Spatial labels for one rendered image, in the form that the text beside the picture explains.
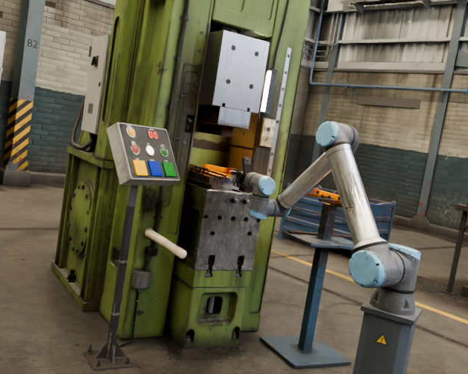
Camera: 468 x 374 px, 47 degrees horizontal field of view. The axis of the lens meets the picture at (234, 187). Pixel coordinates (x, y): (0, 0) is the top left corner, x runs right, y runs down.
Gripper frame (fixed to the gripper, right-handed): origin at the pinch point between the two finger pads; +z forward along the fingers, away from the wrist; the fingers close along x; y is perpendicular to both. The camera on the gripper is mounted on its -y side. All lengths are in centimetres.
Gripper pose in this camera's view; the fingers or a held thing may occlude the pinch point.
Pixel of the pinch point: (232, 171)
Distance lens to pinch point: 298.2
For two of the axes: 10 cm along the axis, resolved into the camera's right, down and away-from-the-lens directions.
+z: -5.0, -1.8, 8.5
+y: -1.6, 9.8, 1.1
